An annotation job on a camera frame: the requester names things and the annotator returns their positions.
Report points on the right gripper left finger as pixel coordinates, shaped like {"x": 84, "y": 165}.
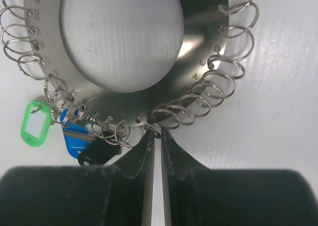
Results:
{"x": 116, "y": 195}

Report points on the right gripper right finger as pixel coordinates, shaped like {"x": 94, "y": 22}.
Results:
{"x": 194, "y": 195}

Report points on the metal key organizer ring disc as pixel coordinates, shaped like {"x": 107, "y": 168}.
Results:
{"x": 200, "y": 78}

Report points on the black key tag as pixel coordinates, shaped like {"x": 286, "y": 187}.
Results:
{"x": 99, "y": 152}

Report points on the green key tag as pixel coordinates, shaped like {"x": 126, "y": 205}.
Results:
{"x": 35, "y": 126}

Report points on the blue tag on ring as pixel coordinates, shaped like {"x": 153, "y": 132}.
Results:
{"x": 74, "y": 145}

